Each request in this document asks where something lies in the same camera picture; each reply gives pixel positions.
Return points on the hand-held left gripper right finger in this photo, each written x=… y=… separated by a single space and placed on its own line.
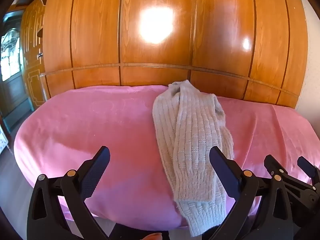
x=223 y=170

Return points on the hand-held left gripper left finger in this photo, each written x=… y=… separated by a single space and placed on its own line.
x=96 y=170

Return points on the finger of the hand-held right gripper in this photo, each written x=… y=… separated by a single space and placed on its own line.
x=273 y=163
x=307 y=166

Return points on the white knit sweater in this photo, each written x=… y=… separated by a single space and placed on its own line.
x=190 y=130

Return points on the pink blanket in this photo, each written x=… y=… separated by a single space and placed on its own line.
x=87 y=120

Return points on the wooden door with inlaid pattern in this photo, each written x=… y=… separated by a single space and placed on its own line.
x=32 y=80

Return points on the dark wooden glazed door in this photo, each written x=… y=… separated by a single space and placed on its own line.
x=12 y=92

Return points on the glossy wooden wardrobe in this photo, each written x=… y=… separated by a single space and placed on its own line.
x=155 y=67

